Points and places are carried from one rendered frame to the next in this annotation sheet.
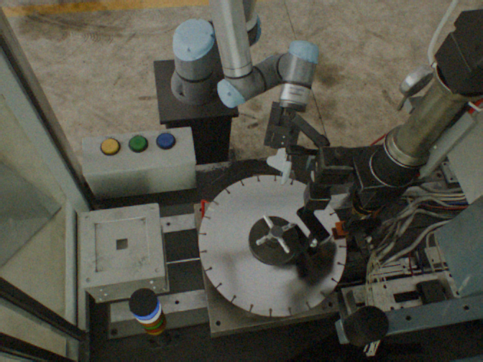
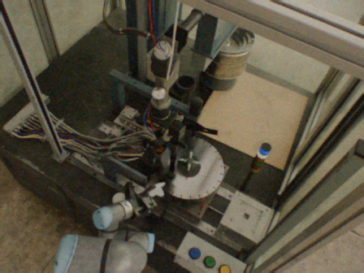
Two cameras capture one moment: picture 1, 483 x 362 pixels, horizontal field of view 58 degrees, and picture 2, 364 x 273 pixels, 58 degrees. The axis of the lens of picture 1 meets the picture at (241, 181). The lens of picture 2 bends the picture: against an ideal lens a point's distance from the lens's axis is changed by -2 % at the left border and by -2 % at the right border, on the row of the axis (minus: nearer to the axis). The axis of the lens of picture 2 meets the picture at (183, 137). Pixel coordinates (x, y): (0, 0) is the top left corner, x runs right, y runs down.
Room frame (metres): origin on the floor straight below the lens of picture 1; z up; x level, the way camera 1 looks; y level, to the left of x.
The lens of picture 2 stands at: (0.96, 0.35, 2.30)
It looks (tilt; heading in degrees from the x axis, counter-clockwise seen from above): 56 degrees down; 219
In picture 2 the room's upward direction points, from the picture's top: 10 degrees clockwise
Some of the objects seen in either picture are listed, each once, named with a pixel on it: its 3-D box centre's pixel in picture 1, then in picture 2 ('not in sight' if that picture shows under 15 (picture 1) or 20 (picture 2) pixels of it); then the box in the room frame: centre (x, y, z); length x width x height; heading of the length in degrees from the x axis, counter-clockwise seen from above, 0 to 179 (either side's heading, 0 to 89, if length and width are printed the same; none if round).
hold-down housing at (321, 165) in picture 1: (325, 179); (175, 136); (0.40, -0.15, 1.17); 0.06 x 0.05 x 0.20; 99
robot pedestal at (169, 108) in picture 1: (196, 147); not in sight; (0.91, 0.20, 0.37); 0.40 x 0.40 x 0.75; 18
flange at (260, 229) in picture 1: (274, 238); (188, 164); (0.35, -0.09, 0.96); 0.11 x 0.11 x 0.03
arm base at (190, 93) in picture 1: (194, 75); not in sight; (0.91, 0.20, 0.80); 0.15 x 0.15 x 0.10
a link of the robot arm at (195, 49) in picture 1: (195, 47); not in sight; (0.91, 0.19, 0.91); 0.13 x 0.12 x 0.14; 133
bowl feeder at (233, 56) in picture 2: not in sight; (223, 58); (-0.32, -0.50, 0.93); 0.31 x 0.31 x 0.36
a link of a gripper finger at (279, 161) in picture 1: (279, 164); (158, 190); (0.54, -0.08, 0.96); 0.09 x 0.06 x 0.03; 176
